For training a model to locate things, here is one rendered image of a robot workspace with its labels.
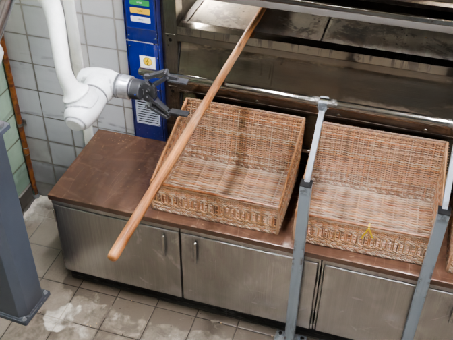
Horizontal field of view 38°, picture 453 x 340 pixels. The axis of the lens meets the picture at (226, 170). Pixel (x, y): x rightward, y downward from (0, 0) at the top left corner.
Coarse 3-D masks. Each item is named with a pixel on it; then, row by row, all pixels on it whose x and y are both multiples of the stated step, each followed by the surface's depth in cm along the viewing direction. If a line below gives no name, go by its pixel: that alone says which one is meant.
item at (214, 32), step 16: (192, 32) 282; (208, 32) 280; (224, 32) 278; (240, 32) 278; (256, 32) 279; (272, 48) 275; (288, 48) 273; (304, 48) 271; (320, 48) 269; (336, 48) 269; (352, 48) 269; (368, 48) 269; (384, 64) 265; (400, 64) 263; (416, 64) 261; (432, 64) 259; (448, 64) 259
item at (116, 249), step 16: (256, 16) 283; (240, 48) 263; (224, 64) 253; (208, 96) 235; (192, 128) 221; (176, 144) 213; (176, 160) 209; (160, 176) 201; (144, 208) 191; (128, 224) 185; (128, 240) 182; (112, 256) 176
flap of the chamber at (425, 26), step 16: (224, 0) 252; (240, 0) 250; (256, 0) 249; (320, 0) 253; (336, 0) 255; (352, 0) 256; (336, 16) 243; (352, 16) 241; (368, 16) 239; (432, 16) 243; (448, 16) 244; (448, 32) 234
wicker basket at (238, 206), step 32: (224, 128) 300; (256, 128) 295; (288, 128) 292; (160, 160) 279; (192, 160) 307; (224, 160) 306; (256, 160) 302; (288, 160) 297; (160, 192) 274; (192, 192) 269; (224, 192) 289; (256, 192) 289; (288, 192) 276; (256, 224) 270
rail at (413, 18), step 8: (264, 0) 248; (272, 0) 247; (280, 0) 246; (288, 0) 245; (296, 0) 244; (304, 0) 245; (320, 8) 243; (328, 8) 242; (336, 8) 241; (344, 8) 240; (352, 8) 240; (360, 8) 239; (384, 16) 238; (392, 16) 237; (400, 16) 236; (408, 16) 235; (416, 16) 235; (424, 16) 235; (440, 24) 234; (448, 24) 233
